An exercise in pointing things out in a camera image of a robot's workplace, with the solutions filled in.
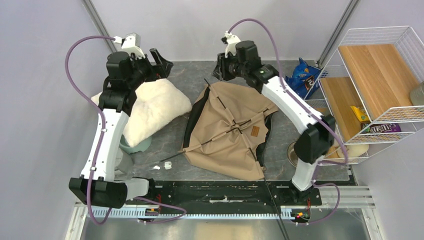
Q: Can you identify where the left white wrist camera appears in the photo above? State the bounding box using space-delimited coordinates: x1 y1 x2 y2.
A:
113 32 145 59

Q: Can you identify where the mint green bowl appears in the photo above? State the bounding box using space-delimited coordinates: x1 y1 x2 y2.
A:
119 135 152 155

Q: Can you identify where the blue chip bag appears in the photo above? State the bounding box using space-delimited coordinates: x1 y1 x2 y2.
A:
285 57 322 100

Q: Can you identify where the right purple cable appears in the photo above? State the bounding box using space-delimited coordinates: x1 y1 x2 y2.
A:
227 18 349 226

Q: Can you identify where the cream round object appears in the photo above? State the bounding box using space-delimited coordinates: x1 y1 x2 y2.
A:
336 144 370 159

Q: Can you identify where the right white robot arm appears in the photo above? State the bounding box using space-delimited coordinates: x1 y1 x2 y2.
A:
212 38 336 192

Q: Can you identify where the clear glass jar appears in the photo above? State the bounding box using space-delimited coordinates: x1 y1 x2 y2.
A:
409 82 424 106

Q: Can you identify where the yellow snack packet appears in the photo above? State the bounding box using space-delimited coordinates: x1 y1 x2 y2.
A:
350 106 370 122

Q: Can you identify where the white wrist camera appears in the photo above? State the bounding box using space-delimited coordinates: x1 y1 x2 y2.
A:
221 31 241 58
113 32 145 59

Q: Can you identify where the steel pet bowl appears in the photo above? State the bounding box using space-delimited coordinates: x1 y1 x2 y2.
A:
287 141 299 168

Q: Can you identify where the white wire shelf rack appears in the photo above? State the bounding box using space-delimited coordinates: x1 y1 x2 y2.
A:
308 26 424 165

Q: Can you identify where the grey toilet paper roll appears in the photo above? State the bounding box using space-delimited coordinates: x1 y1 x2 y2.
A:
114 148 134 179

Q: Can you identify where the beige pet tent fabric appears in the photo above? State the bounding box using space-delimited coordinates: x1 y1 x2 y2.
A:
181 81 280 182

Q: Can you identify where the small white plastic cap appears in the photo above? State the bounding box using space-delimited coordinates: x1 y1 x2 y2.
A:
164 161 172 170

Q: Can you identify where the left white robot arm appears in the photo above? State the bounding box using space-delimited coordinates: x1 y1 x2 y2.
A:
68 48 174 209

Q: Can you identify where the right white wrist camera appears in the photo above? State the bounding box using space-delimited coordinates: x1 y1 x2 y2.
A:
221 31 241 58

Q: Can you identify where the white fluffy pillow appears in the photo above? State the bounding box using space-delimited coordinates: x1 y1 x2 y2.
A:
100 78 192 150

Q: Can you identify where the purple candy bag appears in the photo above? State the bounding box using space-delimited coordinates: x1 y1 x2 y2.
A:
360 122 402 134

